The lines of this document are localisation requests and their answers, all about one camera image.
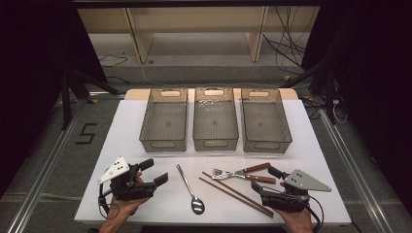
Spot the right hand-held gripper cable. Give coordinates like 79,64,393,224
304,195,325,232

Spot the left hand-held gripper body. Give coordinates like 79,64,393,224
97,156,157,202

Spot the brown wooden chopstick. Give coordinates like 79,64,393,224
201,171,275,216
198,177,274,218

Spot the metal spoon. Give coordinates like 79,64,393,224
175,163,206,216

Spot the thin black floor cable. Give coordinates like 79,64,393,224
98,53,129,68

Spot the white plug with cable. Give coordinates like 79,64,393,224
331,98,348,124

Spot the person's right hand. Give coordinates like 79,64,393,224
275,206,314,229

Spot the tangle of black cables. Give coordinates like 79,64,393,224
262,6,312,76

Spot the black metal stand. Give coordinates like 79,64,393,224
59,64,120,130
281,61,338,125

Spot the smoky clear plastic bin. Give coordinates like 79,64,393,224
240,87,293,154
192,86,240,152
139,87,189,153

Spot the black curtain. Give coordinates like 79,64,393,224
0,0,108,198
304,0,412,208

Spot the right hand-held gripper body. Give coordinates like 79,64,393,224
262,168,332,214

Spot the knife with wooden handle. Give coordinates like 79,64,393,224
212,162,272,181

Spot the aluminium floor rail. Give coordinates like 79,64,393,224
319,108,395,233
6,91,125,233

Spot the white table sheet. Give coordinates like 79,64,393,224
74,98,353,226

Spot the person's left hand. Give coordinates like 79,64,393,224
105,195,153,224

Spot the fork with wooden handle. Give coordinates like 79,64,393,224
212,167,277,184

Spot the beige wooden furniture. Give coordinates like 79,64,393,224
77,6,320,64

